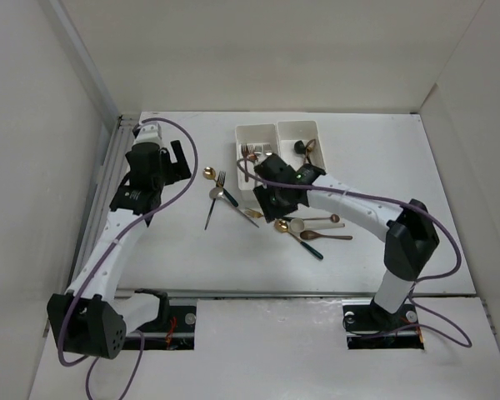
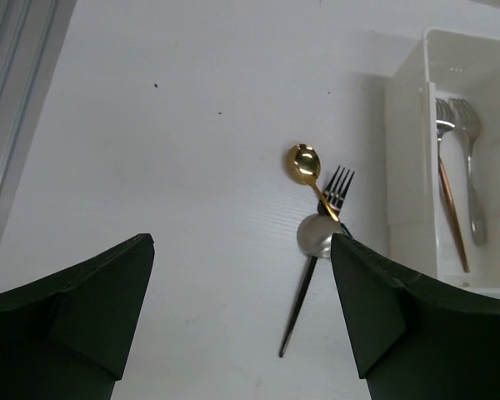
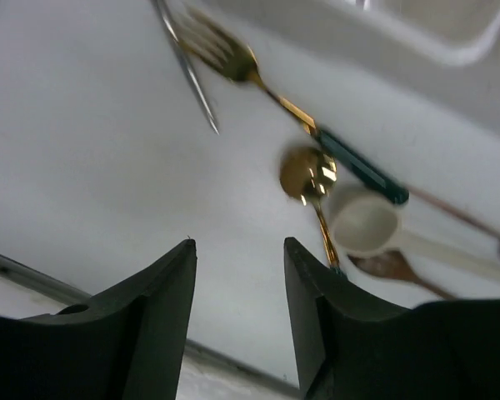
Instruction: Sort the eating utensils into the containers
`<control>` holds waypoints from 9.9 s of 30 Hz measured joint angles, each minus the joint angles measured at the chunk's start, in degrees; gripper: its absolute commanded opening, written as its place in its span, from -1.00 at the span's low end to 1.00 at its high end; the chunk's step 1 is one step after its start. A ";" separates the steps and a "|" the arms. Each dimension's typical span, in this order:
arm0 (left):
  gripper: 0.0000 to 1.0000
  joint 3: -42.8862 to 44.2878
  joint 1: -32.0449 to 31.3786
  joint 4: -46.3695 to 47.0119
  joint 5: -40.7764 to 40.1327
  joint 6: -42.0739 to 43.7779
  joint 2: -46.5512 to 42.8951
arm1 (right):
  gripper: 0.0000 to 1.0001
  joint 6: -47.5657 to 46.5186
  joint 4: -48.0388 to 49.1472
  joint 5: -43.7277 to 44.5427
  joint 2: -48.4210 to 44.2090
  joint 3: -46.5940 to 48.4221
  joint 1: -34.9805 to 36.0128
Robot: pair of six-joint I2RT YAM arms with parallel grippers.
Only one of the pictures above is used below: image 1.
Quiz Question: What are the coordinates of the gold spoon green handle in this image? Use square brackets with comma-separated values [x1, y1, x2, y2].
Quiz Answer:
[274, 219, 324, 261]

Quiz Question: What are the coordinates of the white measuring scoop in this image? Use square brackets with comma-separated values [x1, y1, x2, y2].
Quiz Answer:
[289, 218, 345, 234]

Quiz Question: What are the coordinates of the copper long fork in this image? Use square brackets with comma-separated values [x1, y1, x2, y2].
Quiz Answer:
[247, 144, 258, 163]

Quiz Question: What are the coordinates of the black spoon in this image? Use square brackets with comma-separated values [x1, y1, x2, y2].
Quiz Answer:
[293, 140, 313, 165]

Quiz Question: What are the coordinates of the slim silver fork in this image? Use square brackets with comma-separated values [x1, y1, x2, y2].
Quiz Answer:
[254, 145, 263, 157]

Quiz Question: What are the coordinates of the copper small fork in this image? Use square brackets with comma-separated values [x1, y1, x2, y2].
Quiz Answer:
[241, 143, 249, 183]

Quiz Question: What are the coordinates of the copper round spoon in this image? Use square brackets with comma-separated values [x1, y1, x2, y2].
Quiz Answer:
[304, 139, 316, 163]

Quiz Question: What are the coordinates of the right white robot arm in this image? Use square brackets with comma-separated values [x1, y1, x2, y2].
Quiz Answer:
[253, 153, 439, 330]

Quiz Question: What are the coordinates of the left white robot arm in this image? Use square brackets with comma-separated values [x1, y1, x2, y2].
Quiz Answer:
[47, 141, 196, 359]

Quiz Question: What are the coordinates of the brown copper spoon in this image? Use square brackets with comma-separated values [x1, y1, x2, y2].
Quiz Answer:
[299, 230, 353, 241]

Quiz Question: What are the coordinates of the silver spoon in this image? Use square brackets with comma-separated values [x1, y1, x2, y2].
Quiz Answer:
[209, 187, 259, 228]

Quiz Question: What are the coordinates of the gold spoon near bins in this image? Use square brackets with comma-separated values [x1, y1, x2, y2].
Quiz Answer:
[202, 167, 217, 182]

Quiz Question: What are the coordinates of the small copper spoon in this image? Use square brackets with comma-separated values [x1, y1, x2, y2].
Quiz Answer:
[300, 213, 341, 223]

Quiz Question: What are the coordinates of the left white plastic bin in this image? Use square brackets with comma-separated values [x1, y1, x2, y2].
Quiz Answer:
[235, 123, 280, 203]

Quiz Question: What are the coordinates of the white plastic bin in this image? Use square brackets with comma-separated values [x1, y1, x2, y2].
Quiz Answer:
[277, 121, 326, 170]
[235, 123, 280, 203]

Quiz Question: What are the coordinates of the right white plastic bin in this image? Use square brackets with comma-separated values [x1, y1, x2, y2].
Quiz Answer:
[277, 121, 326, 170]

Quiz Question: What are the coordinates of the gold fork black handle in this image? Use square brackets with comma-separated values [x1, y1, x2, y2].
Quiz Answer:
[244, 208, 264, 219]

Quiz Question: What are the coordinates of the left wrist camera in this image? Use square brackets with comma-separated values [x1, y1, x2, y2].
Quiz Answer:
[132, 122, 163, 148]

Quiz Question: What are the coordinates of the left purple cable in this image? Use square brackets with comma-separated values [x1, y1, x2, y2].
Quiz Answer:
[57, 117, 199, 397]

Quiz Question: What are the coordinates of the silver fork black handle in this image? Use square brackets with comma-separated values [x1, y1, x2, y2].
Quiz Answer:
[203, 170, 227, 231]

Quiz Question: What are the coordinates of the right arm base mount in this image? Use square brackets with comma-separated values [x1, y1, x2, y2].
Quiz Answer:
[342, 298, 424, 350]

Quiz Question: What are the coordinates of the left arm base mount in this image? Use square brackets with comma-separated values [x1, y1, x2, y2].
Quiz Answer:
[113, 289, 198, 351]

